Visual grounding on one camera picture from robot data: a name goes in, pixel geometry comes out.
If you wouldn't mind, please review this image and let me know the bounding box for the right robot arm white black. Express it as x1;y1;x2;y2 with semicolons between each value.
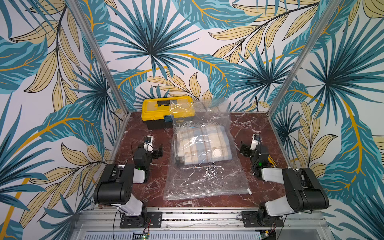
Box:
240;144;329;228

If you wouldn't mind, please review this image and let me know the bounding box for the yellow utility knife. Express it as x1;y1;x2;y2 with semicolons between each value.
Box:
268;155;277;168

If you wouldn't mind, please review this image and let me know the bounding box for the beige plaid blanket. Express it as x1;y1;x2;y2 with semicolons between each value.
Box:
175;124;233;165

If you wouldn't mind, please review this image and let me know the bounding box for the right aluminium frame post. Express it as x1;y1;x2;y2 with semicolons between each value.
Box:
268;0;341;118

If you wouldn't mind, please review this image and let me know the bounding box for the yellow black toolbox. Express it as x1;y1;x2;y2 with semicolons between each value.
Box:
141;96;195;130

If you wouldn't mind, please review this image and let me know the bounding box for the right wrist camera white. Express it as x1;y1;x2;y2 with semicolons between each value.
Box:
250;134;261;150

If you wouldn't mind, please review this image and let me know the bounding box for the aluminium frame post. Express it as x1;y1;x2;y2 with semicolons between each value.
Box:
68;0;130;117
268;0;341;118

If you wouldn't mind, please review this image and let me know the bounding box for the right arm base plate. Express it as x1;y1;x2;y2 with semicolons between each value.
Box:
241;211;284;229

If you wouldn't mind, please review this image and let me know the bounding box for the white round bag valve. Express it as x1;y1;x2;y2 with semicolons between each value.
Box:
212;149;223;159

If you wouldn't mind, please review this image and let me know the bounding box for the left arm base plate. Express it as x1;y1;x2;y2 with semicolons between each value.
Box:
120;212;163;229

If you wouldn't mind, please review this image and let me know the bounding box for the left aluminium frame post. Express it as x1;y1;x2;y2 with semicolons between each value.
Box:
68;0;130;117

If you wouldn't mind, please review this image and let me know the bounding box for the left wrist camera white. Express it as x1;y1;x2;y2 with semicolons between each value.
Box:
144;136;154;153

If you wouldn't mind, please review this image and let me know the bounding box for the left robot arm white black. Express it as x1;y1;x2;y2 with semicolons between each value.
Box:
94;143;163;229

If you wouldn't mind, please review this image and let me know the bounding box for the clear plastic vacuum bag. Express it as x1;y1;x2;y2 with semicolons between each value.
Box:
164;101;251;201

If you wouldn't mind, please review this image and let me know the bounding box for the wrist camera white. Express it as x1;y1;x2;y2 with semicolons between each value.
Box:
144;136;154;153
250;134;261;150

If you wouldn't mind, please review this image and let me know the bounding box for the aluminium front rail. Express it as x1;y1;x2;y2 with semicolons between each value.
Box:
70;207;334;240

